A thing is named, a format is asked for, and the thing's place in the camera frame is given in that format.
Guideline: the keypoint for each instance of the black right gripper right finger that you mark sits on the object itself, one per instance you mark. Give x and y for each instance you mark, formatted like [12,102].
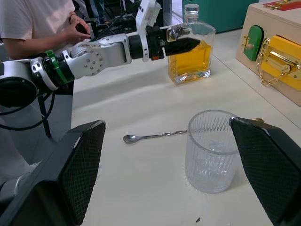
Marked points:
[270,164]

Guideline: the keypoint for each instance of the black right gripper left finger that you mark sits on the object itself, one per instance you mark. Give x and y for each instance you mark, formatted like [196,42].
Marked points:
[70,169]

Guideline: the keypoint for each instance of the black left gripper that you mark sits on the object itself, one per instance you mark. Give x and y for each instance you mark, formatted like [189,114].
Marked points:
[154,42]

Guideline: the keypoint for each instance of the square glass bottle amber liquid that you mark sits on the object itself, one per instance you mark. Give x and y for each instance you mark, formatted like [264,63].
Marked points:
[190,68]

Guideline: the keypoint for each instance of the ribbed clear drinking glass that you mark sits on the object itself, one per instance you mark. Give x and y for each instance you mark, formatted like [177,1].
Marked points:
[207,164]

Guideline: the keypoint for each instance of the long twisted metal spoon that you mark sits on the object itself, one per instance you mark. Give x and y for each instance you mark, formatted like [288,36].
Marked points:
[128,139]

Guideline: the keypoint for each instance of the person's bare hand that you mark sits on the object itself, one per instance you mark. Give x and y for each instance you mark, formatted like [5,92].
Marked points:
[75,35]

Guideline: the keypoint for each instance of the small gold metal piece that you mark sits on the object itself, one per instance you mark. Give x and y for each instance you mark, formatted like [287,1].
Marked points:
[258,119]

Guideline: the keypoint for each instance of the teal cabinet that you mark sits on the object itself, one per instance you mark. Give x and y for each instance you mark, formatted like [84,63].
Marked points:
[225,14]

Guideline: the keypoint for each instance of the black metal leg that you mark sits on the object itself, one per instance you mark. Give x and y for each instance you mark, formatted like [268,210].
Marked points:
[45,117]

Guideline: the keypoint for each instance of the green arched wooden door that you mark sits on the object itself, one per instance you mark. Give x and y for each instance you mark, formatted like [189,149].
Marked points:
[254,40]

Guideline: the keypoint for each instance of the wooden lock box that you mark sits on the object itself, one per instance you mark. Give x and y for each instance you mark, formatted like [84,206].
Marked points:
[270,18]

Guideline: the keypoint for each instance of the yellow panel with brass latch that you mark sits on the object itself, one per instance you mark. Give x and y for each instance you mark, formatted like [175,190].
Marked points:
[282,44]

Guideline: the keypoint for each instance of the person in white shirt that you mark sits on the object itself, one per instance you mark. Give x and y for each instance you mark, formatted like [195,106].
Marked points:
[28,23]

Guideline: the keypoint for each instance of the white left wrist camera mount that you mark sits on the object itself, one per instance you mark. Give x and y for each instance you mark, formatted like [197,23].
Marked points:
[143,18]

